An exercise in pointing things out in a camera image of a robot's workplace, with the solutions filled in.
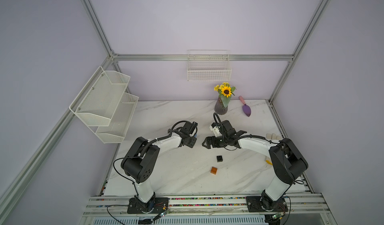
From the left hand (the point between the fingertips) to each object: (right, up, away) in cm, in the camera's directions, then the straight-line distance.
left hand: (189, 141), depth 95 cm
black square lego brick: (+19, -9, -7) cm, 22 cm away
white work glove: (+57, +2, +5) cm, 58 cm away
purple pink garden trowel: (+44, +22, +19) cm, 53 cm away
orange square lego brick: (+15, -15, -11) cm, 24 cm away
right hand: (+13, -2, -4) cm, 14 cm away
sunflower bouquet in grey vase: (+23, +32, -1) cm, 40 cm away
